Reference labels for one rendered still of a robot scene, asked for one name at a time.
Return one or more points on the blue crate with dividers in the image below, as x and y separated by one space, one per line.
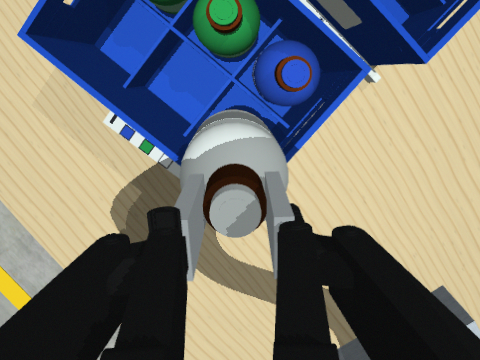
102 44
380 39

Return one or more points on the white pick list paper strip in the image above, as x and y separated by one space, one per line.
123 129

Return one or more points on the dark blue bottle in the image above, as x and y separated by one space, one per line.
273 75

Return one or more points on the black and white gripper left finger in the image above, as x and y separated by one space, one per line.
71 318

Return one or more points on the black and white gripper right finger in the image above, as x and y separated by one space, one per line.
392 314

